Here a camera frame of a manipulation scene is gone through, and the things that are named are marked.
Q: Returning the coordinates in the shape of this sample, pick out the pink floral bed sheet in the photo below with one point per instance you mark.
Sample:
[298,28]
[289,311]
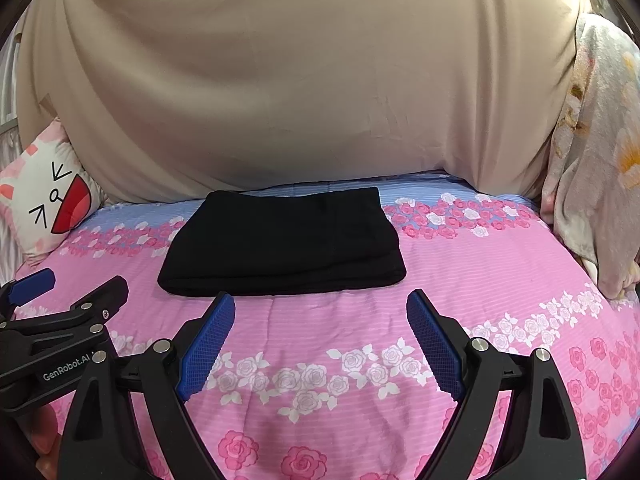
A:
[325,325]

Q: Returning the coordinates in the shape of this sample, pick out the white floral fleece blanket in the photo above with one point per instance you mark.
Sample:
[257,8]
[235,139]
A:
[600,160]

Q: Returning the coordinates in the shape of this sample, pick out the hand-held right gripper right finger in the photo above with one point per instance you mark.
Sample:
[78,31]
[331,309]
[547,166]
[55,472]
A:
[435,345]

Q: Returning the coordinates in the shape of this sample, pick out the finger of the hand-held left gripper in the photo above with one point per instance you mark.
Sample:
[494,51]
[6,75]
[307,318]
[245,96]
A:
[100,295]
[30,280]

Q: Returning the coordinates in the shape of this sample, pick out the pink cat face pillow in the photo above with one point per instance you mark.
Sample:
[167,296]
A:
[45,190]

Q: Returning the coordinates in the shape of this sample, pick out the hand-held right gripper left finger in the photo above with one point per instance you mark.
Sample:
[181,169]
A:
[210,345]

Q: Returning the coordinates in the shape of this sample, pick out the person's left hand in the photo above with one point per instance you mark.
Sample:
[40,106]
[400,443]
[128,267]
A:
[45,440]

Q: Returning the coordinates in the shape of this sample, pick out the beige curtain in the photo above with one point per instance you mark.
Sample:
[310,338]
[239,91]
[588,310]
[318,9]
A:
[300,85]

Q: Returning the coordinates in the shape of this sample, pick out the black pants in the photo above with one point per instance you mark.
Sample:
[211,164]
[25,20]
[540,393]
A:
[280,245]

